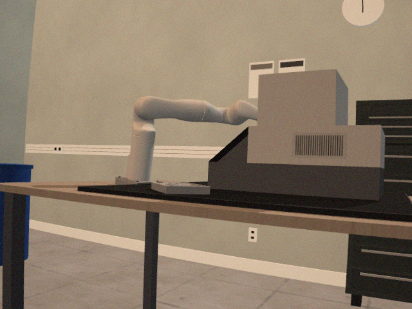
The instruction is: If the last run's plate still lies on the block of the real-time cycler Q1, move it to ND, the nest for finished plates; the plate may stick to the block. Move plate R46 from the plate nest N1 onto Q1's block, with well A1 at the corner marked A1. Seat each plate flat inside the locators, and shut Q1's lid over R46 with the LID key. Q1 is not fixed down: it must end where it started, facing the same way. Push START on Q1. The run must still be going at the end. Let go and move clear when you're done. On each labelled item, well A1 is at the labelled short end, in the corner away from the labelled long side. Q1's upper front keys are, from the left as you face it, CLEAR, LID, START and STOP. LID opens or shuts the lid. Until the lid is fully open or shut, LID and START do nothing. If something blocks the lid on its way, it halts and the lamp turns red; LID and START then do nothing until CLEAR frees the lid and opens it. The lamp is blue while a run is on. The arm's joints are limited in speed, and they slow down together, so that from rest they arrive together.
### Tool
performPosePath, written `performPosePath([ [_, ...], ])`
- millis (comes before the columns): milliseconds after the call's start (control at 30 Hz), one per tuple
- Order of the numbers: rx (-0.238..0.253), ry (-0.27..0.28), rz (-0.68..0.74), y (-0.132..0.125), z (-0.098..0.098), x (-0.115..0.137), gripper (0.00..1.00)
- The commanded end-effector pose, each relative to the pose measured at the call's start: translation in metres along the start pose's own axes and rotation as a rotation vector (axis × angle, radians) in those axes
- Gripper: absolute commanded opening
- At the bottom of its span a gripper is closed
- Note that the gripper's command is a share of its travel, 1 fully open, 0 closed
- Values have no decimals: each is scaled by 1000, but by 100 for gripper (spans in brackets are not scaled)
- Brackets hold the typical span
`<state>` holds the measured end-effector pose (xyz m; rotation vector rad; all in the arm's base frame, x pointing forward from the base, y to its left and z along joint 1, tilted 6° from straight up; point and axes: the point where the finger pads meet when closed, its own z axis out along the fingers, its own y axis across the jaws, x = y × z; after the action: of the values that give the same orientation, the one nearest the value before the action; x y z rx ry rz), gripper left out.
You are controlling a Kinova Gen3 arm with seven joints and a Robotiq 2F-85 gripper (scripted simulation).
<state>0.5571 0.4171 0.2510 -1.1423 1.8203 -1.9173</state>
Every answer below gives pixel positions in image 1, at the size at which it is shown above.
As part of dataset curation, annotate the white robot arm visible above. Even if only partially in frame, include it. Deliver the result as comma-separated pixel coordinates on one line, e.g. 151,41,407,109
126,96,258,182

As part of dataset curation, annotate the grey benchtop machine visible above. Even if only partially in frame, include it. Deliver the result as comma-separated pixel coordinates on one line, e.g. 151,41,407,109
207,69,382,201

